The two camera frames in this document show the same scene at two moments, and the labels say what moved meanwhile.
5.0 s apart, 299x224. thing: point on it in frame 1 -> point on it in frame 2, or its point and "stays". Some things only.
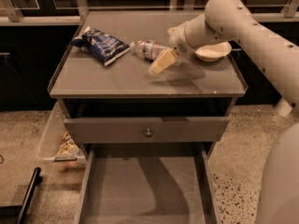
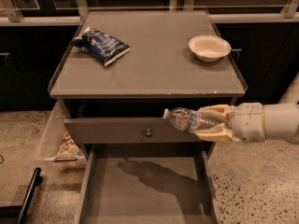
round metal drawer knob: [148, 133] stays
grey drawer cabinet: [145, 119] stays
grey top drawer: [145, 130] stays
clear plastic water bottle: [149, 49] -> [188, 119]
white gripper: [177, 42] -> [249, 121]
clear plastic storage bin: [60, 148] stays
